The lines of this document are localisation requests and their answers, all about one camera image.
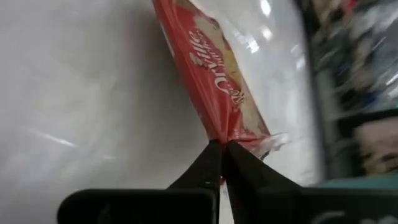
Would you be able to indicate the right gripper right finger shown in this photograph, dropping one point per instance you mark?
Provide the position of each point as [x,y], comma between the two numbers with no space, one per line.
[245,183]

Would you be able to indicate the red popcorn bag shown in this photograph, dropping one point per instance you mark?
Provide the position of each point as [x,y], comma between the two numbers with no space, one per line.
[211,77]

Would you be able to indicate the teal plastic basket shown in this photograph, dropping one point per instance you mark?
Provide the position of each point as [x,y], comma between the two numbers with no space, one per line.
[357,183]

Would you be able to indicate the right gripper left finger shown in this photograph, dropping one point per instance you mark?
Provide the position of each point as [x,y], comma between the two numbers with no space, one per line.
[205,174]

